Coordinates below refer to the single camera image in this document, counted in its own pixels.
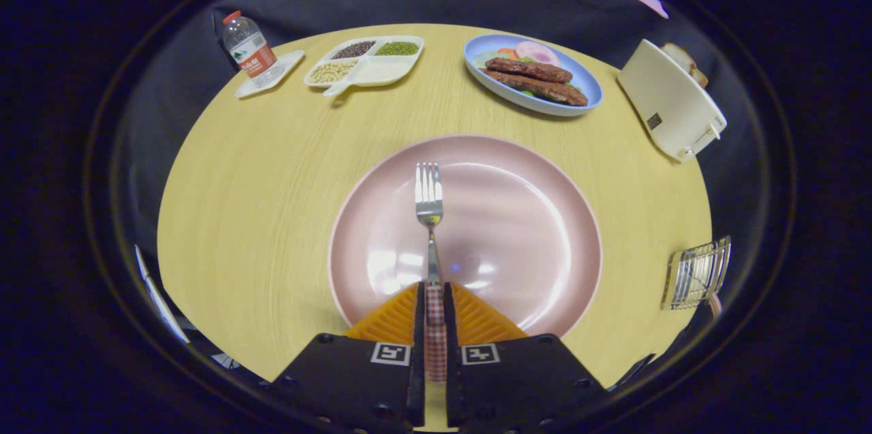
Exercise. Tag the small white square coaster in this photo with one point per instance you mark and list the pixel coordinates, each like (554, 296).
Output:
(286, 66)

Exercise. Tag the clear water bottle red label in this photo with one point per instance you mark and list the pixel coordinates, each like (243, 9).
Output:
(251, 52)

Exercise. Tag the pile of pale soybeans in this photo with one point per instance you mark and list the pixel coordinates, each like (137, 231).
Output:
(332, 71)

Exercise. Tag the pink ham slice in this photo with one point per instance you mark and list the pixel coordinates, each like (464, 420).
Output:
(535, 52)

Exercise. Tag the white divided tray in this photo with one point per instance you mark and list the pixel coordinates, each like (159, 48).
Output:
(378, 71)

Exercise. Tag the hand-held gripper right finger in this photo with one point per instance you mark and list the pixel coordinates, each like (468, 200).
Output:
(449, 311)

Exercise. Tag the pile of green mung beans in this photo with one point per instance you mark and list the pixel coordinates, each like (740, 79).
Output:
(397, 48)

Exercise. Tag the pile of dark red beans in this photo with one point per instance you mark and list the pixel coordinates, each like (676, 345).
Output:
(353, 50)

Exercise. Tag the white flat panel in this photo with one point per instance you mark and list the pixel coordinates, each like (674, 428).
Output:
(160, 298)

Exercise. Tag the toast bread slice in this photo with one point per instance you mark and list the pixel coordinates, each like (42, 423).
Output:
(684, 63)

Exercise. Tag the white toaster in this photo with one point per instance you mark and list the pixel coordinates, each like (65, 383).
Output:
(671, 110)

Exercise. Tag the brown grilled meat patty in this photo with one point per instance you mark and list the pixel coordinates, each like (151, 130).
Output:
(545, 90)
(528, 69)

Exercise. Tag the blue plate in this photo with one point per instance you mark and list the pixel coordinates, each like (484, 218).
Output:
(586, 80)

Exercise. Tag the pink plate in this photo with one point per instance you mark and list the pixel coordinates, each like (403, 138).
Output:
(518, 229)

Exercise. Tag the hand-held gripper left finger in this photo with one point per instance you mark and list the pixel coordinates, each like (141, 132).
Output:
(420, 311)

